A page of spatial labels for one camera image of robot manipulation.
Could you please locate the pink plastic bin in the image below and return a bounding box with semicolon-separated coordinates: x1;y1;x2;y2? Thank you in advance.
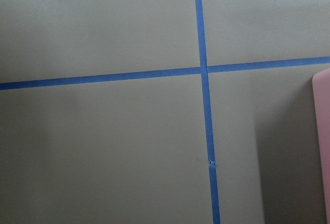
312;69;329;223

